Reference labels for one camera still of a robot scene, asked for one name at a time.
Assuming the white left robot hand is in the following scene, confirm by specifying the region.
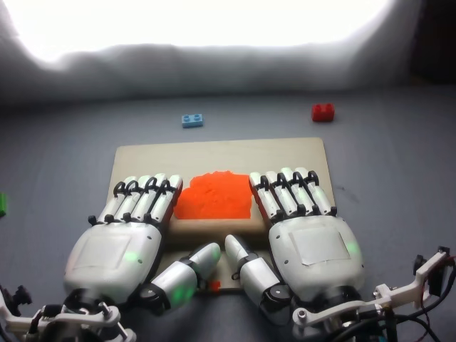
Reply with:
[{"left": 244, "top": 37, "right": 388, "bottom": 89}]
[{"left": 63, "top": 173, "right": 222, "bottom": 318}]

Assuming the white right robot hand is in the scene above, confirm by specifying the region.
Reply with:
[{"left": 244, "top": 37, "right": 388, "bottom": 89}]
[{"left": 224, "top": 167, "right": 365, "bottom": 327}]

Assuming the wooden rolling pin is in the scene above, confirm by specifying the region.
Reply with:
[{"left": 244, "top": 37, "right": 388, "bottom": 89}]
[{"left": 167, "top": 217, "right": 269, "bottom": 237}]

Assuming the grey table cloth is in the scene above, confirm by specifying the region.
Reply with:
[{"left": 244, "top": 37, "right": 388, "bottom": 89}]
[{"left": 0, "top": 80, "right": 456, "bottom": 342}]

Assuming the orange play dough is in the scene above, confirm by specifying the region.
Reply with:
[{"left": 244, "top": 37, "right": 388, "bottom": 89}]
[{"left": 173, "top": 170, "right": 254, "bottom": 222}]

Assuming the light wooden board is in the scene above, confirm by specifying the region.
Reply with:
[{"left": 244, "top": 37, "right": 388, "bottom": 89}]
[{"left": 106, "top": 137, "right": 338, "bottom": 295}]

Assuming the red toy block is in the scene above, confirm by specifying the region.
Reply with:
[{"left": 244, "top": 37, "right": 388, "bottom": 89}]
[{"left": 311, "top": 103, "right": 336, "bottom": 124}]

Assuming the light blue toy block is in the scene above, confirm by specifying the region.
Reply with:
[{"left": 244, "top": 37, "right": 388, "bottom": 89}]
[{"left": 181, "top": 113, "right": 207, "bottom": 129}]

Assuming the white backdrop sheet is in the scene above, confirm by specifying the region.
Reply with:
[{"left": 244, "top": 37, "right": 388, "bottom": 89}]
[{"left": 0, "top": 0, "right": 456, "bottom": 108}]

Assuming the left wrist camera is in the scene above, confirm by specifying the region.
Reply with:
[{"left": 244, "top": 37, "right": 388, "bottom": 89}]
[{"left": 10, "top": 284, "right": 33, "bottom": 308}]

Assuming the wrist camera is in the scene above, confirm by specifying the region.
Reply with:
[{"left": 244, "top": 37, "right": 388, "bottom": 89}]
[
  {"left": 10, "top": 284, "right": 33, "bottom": 308},
  {"left": 413, "top": 244, "right": 456, "bottom": 299}
]

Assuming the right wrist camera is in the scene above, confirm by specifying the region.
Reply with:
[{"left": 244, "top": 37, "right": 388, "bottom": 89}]
[{"left": 413, "top": 244, "right": 456, "bottom": 299}]

